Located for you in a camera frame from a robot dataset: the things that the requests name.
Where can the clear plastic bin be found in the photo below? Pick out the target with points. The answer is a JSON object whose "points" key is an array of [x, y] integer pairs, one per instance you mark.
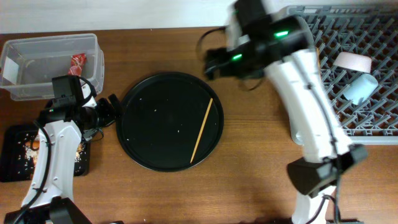
{"points": [[29, 65]]}

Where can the red snack wrapper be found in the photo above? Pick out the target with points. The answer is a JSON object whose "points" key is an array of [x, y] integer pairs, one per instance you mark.
{"points": [[77, 63]]}

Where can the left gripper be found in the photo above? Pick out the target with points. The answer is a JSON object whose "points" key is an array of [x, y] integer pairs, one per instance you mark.
{"points": [[111, 116]]}

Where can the round black serving tray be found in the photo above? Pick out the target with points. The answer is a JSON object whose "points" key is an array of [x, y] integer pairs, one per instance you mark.
{"points": [[162, 117]]}

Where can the wooden chopstick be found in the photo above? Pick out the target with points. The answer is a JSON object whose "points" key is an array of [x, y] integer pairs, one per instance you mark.
{"points": [[201, 130]]}

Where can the white bowl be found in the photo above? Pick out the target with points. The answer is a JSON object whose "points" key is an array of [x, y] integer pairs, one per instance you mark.
{"points": [[359, 63]]}

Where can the grey dishwasher rack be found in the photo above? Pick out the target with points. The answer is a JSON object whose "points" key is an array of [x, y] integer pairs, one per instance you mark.
{"points": [[368, 31]]}

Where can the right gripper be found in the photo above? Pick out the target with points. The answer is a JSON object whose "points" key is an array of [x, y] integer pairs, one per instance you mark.
{"points": [[226, 53]]}

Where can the rice and food leftovers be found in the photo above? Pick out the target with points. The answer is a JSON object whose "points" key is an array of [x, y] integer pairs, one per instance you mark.
{"points": [[30, 152]]}

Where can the black rectangular tray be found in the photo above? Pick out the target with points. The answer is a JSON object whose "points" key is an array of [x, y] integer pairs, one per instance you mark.
{"points": [[11, 168]]}

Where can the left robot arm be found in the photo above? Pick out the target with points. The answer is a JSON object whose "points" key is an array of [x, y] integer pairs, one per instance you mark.
{"points": [[50, 195]]}

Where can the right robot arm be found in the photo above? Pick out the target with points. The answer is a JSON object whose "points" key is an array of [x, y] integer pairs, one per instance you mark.
{"points": [[327, 151]]}

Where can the light blue cup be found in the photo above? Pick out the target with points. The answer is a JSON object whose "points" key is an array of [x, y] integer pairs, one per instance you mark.
{"points": [[361, 88]]}

